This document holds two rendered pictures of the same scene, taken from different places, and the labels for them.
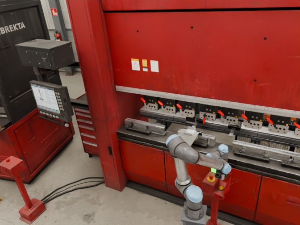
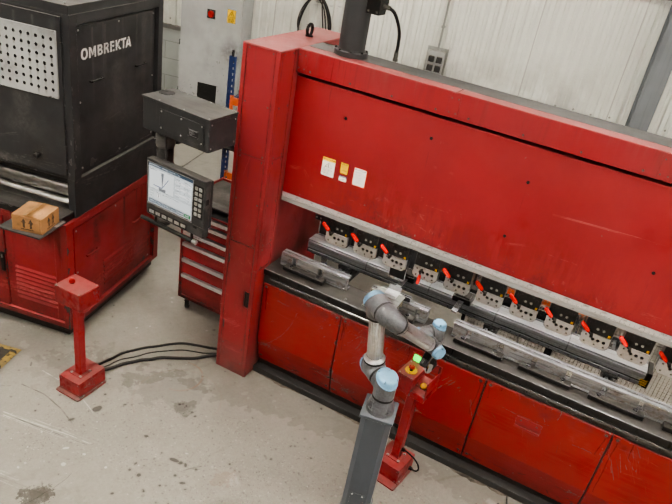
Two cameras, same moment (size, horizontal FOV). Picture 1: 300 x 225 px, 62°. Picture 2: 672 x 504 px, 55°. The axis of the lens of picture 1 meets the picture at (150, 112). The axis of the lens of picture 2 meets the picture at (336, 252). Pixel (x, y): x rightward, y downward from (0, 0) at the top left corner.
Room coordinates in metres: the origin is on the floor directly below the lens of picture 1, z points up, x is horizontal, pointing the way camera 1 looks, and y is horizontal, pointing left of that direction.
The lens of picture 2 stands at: (-1.24, 0.43, 3.12)
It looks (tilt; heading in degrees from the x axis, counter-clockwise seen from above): 29 degrees down; 353
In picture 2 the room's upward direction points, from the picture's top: 10 degrees clockwise
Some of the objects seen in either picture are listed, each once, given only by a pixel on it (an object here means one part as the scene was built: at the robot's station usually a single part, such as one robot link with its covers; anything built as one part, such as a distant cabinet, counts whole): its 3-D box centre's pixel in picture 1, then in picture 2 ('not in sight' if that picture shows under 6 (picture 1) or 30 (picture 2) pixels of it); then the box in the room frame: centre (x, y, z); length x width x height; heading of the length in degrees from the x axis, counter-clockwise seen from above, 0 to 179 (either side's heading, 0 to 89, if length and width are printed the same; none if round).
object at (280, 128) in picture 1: (279, 122); (526, 303); (1.76, -1.07, 1.26); 0.15 x 0.09 x 0.17; 60
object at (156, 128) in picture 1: (144, 126); (315, 269); (2.43, 0.07, 0.92); 0.50 x 0.06 x 0.10; 60
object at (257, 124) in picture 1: (253, 118); (492, 290); (1.86, -0.90, 1.26); 0.15 x 0.09 x 0.17; 60
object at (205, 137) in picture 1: (196, 137); (398, 304); (2.13, -0.45, 0.92); 0.39 x 0.06 x 0.10; 60
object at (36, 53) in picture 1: (54, 85); (186, 172); (2.36, 0.93, 1.53); 0.51 x 0.25 x 0.85; 56
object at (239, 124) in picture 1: (233, 128); (460, 301); (2.10, -0.82, 1.01); 0.26 x 0.12 x 0.05; 150
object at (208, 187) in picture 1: (216, 182); (417, 377); (1.65, -0.54, 0.75); 0.20 x 0.16 x 0.18; 51
